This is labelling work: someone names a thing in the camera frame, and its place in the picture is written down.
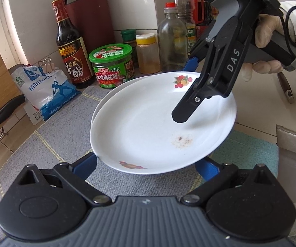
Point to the glass bottle with red cap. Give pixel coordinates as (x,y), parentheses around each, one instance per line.
(172,38)

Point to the clear plastic oil bottle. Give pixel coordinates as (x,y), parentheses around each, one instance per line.
(185,5)

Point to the white plate with fruit print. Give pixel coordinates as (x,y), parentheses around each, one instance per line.
(142,123)
(132,165)

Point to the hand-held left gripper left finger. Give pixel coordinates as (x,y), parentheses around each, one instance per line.
(86,165)

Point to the teal dish mat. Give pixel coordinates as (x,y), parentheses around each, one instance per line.
(243,149)

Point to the metal binder clips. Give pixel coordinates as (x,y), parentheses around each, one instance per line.
(47,63)

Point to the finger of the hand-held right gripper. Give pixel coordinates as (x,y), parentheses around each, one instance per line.
(186,108)
(191,64)

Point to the yellow lidded spice jar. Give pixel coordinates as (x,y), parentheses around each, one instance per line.
(148,54)

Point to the dark red knife block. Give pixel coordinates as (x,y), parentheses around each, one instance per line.
(91,28)

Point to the white and blue salt bag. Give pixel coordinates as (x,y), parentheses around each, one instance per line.
(45,95)

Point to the green lidded sauce jar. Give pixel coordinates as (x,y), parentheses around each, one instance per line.
(112,67)

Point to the grey checked dish mat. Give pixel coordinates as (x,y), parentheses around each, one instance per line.
(60,144)

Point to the dark vinegar bottle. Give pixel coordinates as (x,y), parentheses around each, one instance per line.
(72,56)

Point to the person's right hand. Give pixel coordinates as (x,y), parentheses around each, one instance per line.
(269,28)

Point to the green lidded spice jar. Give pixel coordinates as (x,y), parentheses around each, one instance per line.
(128,41)

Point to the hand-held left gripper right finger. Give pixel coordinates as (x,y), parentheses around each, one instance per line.
(207,170)

